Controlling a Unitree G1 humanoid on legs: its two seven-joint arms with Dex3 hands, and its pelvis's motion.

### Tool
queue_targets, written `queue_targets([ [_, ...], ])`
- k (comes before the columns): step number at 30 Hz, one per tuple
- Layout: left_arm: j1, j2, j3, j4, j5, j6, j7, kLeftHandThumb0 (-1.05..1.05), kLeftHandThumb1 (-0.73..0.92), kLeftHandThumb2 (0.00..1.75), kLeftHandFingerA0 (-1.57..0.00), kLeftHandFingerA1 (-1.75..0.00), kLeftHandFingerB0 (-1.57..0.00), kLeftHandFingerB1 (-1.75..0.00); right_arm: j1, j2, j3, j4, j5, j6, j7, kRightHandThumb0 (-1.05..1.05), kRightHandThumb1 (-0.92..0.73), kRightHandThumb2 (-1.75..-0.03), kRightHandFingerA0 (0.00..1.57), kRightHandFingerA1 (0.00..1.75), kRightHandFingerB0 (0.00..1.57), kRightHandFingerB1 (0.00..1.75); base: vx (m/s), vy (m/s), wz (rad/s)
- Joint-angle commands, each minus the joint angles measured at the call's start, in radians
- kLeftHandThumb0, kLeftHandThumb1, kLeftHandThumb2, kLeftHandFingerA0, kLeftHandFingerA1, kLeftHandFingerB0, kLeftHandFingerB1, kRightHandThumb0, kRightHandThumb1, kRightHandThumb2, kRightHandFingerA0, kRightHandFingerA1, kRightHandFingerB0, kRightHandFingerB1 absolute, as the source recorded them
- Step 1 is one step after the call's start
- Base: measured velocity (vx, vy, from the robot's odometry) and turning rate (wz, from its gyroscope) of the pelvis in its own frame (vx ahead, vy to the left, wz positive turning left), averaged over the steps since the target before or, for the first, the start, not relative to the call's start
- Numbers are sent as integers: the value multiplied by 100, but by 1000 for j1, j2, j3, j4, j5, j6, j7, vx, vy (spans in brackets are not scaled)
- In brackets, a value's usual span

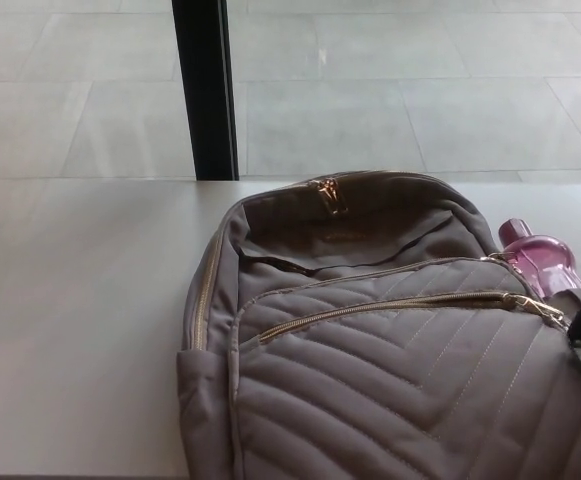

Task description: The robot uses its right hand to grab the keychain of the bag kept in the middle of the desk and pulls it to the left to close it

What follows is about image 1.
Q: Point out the grey quilted backpack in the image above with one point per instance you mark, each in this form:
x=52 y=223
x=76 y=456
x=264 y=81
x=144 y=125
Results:
x=370 y=380

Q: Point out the pink translucent water bottle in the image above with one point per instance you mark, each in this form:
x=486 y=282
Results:
x=537 y=252

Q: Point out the black vertical window post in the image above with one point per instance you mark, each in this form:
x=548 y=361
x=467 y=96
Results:
x=206 y=90

